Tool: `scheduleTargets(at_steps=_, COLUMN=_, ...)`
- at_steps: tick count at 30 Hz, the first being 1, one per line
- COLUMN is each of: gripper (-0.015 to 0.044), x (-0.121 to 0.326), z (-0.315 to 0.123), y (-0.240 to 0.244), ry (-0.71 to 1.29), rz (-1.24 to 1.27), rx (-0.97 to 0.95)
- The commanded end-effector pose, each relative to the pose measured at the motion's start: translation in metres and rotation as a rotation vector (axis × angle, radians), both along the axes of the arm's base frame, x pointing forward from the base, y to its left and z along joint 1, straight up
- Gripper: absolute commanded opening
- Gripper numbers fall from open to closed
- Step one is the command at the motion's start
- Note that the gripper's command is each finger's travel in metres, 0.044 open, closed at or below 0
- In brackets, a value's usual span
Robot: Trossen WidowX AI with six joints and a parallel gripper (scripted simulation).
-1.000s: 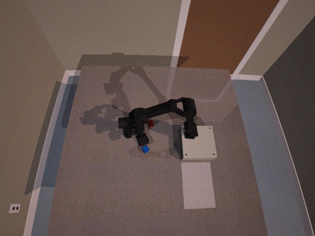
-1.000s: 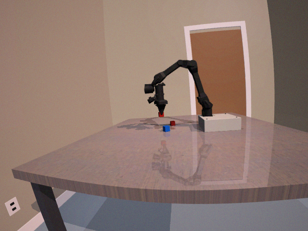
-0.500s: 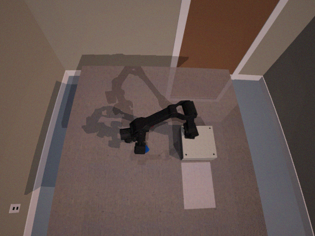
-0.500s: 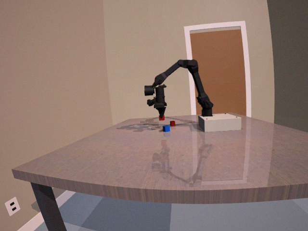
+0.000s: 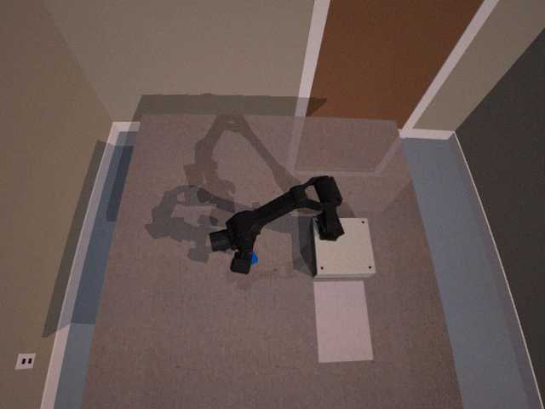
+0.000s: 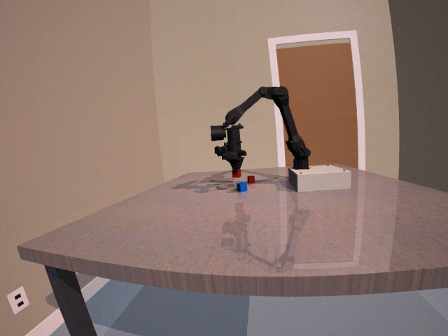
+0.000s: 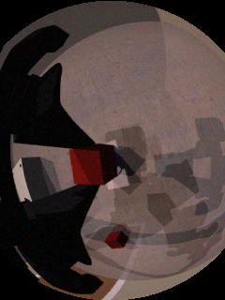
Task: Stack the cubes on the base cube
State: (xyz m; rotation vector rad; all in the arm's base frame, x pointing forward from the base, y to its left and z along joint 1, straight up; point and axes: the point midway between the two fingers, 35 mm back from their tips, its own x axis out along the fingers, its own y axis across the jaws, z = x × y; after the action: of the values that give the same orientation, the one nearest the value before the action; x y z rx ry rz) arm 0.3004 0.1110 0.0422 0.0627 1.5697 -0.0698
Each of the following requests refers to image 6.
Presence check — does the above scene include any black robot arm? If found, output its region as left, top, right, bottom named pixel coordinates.
left=211, top=86, right=311, bottom=170

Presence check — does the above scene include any blue cube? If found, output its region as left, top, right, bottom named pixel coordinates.
left=237, top=182, right=248, bottom=192

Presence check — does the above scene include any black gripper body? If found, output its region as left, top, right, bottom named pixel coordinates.
left=222, top=139, right=246, bottom=160

